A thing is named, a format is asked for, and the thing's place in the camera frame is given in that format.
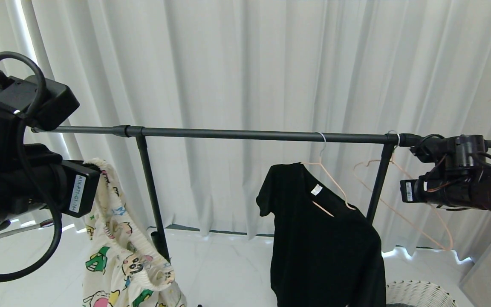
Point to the white curtain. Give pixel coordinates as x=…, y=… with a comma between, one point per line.
x=249, y=64

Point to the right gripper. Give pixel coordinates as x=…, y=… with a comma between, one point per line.
x=424, y=192

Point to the black clothes rack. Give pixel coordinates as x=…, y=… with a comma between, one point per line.
x=228, y=134

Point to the cream printed garment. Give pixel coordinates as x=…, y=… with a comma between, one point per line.
x=117, y=238

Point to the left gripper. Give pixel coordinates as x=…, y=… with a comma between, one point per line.
x=79, y=187

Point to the white laundry basket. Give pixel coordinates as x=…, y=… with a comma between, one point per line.
x=420, y=294

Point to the black garment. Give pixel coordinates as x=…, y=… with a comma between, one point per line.
x=322, y=256

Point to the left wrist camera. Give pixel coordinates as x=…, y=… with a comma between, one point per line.
x=53, y=102

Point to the pink clothes hanger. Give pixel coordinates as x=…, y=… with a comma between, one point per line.
x=333, y=181
x=403, y=218

